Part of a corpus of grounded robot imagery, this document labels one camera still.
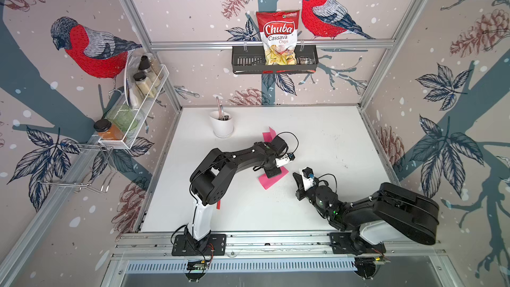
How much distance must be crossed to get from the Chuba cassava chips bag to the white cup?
0.37 m

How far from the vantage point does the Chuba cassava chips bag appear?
81 centimetres

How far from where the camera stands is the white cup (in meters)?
Result: 1.01
